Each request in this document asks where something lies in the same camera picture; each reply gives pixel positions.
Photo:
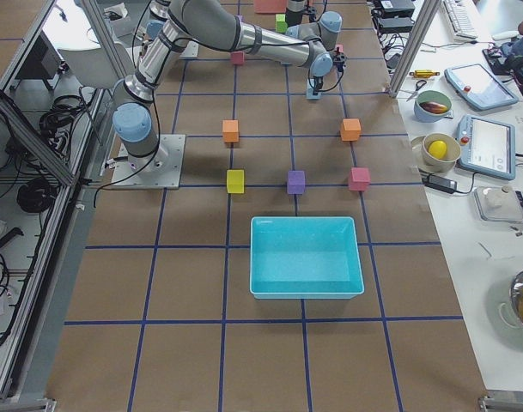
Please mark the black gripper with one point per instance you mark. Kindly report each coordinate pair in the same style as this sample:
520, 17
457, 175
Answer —
319, 78

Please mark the light blue block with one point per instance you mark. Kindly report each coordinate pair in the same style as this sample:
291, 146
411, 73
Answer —
312, 94

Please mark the orange block front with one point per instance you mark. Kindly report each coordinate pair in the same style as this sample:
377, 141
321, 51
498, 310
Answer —
350, 129

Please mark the orange block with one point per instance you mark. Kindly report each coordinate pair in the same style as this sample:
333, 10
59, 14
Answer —
350, 129
230, 131

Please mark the green block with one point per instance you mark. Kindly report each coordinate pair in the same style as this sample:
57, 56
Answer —
281, 25

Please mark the pink block back left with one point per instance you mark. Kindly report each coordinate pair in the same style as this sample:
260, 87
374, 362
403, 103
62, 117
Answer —
237, 58

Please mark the orange block back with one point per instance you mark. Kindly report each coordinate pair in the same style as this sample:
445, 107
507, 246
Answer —
230, 131

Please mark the purple block near teal tray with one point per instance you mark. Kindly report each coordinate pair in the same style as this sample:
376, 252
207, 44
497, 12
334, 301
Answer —
296, 182

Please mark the pink block front right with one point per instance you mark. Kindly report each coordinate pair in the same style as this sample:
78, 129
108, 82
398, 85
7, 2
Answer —
359, 179

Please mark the black scissors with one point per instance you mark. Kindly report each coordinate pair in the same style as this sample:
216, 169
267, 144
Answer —
418, 87

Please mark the brass cylinder tool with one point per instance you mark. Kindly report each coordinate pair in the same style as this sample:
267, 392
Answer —
424, 74

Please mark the blue bowl with fruit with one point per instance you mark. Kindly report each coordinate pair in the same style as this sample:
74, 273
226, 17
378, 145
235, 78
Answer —
431, 106

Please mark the yellow block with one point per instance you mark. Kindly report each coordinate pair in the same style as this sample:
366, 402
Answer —
235, 181

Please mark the cream bowl with lemon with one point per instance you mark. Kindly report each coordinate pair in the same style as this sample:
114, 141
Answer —
436, 152

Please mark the teach pendant far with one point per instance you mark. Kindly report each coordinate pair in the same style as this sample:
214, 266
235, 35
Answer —
479, 87

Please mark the teach pendant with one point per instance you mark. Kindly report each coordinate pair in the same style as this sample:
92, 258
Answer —
487, 147
479, 87

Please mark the black power adapter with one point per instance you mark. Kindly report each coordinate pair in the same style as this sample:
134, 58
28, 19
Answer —
439, 183

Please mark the teal plastic tray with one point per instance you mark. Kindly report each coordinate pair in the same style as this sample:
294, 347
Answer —
310, 258

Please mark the teach pendant near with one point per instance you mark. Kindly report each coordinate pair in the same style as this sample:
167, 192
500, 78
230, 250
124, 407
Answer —
487, 147

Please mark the kitchen scale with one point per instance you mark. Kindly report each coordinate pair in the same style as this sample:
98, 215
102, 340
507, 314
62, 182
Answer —
499, 204

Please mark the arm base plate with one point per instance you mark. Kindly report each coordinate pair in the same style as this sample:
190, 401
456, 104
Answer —
191, 51
164, 171

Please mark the aluminium frame post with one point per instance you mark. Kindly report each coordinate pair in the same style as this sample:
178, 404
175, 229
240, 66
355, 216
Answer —
421, 26

